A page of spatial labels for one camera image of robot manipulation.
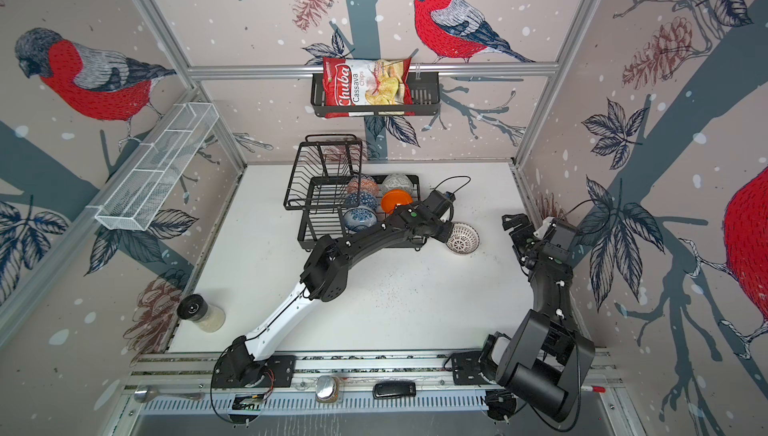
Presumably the blue floral bowl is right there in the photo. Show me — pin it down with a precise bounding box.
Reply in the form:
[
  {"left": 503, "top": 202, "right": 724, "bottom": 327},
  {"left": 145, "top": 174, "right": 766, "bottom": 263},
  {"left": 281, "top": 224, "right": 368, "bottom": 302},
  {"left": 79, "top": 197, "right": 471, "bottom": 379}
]
[{"left": 342, "top": 206, "right": 378, "bottom": 233}]

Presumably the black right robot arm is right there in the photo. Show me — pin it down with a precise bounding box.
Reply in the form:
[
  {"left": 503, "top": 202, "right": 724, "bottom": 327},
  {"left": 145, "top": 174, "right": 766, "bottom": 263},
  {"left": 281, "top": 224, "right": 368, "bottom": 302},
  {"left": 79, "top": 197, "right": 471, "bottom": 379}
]
[{"left": 479, "top": 214, "right": 595, "bottom": 423}]

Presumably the red cassava chips bag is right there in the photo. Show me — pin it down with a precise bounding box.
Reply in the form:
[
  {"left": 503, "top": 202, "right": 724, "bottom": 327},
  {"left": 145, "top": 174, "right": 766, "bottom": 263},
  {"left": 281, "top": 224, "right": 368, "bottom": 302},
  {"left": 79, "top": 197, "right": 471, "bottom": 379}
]
[{"left": 322, "top": 58, "right": 413, "bottom": 118}]

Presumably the orange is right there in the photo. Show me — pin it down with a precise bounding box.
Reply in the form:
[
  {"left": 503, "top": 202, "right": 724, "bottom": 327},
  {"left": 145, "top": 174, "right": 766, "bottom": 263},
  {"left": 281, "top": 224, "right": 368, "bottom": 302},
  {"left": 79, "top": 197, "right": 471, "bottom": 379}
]
[{"left": 346, "top": 175, "right": 380, "bottom": 196}]

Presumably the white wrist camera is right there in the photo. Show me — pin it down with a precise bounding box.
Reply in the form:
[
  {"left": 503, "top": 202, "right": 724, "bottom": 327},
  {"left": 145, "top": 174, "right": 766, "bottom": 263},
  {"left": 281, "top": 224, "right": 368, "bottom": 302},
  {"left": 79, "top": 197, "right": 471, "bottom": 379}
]
[
  {"left": 424, "top": 190, "right": 456, "bottom": 217},
  {"left": 534, "top": 217, "right": 555, "bottom": 240}
]

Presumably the orange plastic bowl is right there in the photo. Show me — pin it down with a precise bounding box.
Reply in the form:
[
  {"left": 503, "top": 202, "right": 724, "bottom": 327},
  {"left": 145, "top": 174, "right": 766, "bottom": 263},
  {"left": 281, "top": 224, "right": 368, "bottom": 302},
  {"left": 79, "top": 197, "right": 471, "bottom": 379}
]
[{"left": 380, "top": 189, "right": 413, "bottom": 215}]

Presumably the black wall shelf basket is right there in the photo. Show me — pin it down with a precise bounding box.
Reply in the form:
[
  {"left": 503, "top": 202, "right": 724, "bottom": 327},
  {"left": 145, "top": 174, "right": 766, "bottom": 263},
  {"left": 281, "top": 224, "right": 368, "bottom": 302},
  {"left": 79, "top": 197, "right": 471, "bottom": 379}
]
[{"left": 310, "top": 72, "right": 441, "bottom": 119}]

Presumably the white wire wall basket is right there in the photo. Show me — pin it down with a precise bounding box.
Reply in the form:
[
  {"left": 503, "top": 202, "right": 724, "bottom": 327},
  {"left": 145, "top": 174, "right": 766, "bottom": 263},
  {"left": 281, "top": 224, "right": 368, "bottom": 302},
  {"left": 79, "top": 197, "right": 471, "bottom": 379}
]
[{"left": 95, "top": 102, "right": 219, "bottom": 231}]

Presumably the silver bell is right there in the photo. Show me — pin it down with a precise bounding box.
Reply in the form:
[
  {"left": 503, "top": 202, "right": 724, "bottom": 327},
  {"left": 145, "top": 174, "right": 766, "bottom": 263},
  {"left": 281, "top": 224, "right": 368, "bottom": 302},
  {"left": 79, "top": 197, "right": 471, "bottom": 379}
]
[{"left": 315, "top": 375, "right": 341, "bottom": 404}]

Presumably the black wire dish rack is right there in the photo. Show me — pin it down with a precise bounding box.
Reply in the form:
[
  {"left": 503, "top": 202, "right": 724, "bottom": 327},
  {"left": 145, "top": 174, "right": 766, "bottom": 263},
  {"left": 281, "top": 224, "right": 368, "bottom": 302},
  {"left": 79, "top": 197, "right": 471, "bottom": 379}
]
[{"left": 283, "top": 134, "right": 428, "bottom": 251}]

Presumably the red white pen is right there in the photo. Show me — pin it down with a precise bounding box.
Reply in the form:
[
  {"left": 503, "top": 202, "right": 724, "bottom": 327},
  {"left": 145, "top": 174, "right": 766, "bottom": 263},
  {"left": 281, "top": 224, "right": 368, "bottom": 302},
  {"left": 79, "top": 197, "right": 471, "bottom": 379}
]
[{"left": 581, "top": 385, "right": 606, "bottom": 394}]

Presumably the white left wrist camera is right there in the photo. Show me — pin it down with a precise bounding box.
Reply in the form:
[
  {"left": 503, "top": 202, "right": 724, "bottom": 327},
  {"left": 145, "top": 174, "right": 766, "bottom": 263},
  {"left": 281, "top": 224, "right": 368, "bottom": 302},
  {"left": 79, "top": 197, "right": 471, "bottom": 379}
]
[{"left": 424, "top": 190, "right": 456, "bottom": 217}]

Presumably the black white round object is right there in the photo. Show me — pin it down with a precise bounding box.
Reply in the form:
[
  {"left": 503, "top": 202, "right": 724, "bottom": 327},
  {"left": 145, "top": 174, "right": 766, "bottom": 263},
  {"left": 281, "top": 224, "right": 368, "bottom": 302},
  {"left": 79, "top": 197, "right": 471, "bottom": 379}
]
[{"left": 176, "top": 294, "right": 226, "bottom": 333}]

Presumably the black remote fob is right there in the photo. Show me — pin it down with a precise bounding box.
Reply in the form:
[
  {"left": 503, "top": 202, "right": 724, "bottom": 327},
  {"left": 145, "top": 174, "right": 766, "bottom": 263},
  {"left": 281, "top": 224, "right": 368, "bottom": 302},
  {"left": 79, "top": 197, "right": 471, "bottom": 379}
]
[{"left": 372, "top": 380, "right": 417, "bottom": 400}]

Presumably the green grey patterned bowl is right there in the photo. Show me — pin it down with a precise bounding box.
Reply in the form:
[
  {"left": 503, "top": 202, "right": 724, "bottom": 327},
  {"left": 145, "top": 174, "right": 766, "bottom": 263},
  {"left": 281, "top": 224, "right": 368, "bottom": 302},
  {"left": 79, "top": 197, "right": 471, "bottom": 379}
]
[{"left": 379, "top": 173, "right": 414, "bottom": 194}]

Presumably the metal ladle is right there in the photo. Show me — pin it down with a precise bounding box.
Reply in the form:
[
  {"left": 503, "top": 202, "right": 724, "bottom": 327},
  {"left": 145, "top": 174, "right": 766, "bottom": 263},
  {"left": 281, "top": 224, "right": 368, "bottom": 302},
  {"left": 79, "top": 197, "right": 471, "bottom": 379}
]
[{"left": 133, "top": 386, "right": 204, "bottom": 404}]

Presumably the white brown patterned bowl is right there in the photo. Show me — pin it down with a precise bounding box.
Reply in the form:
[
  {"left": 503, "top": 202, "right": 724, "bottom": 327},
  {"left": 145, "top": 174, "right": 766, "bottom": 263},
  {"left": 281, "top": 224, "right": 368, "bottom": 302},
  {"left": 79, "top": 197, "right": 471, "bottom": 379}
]
[{"left": 445, "top": 222, "right": 480, "bottom": 255}]

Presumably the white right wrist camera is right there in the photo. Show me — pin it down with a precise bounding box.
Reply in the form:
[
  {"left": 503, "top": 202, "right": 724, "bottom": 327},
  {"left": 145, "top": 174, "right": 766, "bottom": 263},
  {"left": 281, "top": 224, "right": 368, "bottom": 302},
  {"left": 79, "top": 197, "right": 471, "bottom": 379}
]
[{"left": 534, "top": 217, "right": 555, "bottom": 240}]

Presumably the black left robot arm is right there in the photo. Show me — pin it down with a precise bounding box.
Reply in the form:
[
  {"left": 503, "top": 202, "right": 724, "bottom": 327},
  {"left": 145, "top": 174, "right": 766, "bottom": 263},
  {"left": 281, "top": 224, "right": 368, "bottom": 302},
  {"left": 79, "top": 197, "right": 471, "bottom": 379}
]
[{"left": 210, "top": 189, "right": 456, "bottom": 389}]

